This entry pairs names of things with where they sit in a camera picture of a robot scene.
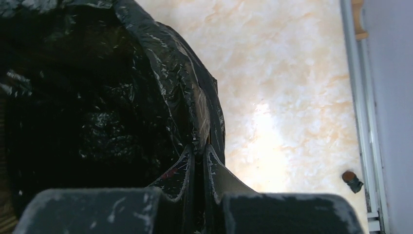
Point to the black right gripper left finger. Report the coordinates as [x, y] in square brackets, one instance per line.
[164, 207]

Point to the aluminium side rail right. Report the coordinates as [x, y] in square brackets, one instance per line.
[365, 109]

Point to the small black clip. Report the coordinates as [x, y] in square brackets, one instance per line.
[351, 179]

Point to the black trash bag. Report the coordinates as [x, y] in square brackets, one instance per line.
[98, 94]

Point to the wooden block on side rail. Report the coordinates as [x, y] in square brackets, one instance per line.
[360, 32]

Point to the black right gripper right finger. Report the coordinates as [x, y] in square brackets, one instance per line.
[233, 208]

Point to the green mesh trash bin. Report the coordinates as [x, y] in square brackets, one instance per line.
[8, 220]

